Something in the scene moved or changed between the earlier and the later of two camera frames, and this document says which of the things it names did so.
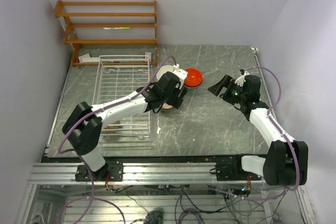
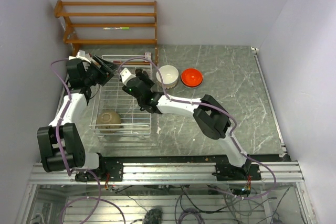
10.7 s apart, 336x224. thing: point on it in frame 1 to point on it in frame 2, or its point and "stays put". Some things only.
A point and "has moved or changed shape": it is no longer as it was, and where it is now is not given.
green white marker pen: (117, 28) stays put
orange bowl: (193, 78) stays put
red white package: (149, 54) stays put
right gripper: (227, 82) to (147, 82)
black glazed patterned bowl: (166, 106) has moved or changed shape
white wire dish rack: (118, 76) stays put
